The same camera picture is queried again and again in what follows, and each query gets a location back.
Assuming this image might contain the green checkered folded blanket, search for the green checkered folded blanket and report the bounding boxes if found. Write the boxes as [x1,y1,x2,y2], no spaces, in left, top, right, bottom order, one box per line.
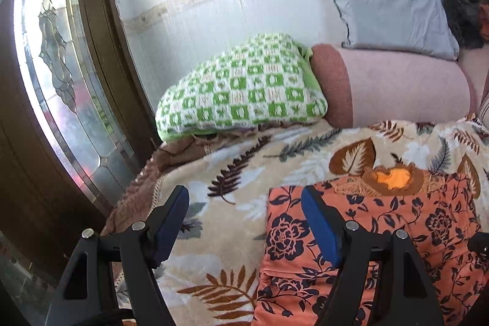
[155,34,328,141]

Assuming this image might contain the dark furry cloth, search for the dark furry cloth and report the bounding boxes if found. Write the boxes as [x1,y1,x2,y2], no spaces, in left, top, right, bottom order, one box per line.
[442,0,486,49]

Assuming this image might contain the pink bolster pillow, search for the pink bolster pillow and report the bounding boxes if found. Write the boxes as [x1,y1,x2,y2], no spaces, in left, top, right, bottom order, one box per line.
[311,44,481,128]

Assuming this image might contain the wooden stained glass door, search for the wooden stained glass door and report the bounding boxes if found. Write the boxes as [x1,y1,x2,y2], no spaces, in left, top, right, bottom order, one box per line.
[1,0,158,285]

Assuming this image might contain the orange floral garment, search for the orange floral garment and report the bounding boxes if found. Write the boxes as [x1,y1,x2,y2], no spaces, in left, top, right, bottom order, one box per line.
[253,166,488,325]

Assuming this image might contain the leaf pattern bed blanket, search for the leaf pattern bed blanket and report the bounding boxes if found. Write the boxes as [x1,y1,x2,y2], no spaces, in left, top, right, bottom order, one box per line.
[150,116,488,325]

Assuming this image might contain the brown knitted bed skirt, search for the brown knitted bed skirt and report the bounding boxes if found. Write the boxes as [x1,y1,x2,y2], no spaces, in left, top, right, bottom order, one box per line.
[101,134,216,236]

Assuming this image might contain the pink headboard cushion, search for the pink headboard cushion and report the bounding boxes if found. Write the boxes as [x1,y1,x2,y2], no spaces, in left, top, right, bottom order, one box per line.
[458,44,489,112]

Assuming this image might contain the grey pillow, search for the grey pillow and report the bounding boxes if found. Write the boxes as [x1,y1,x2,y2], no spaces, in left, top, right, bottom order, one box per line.
[333,0,459,61]

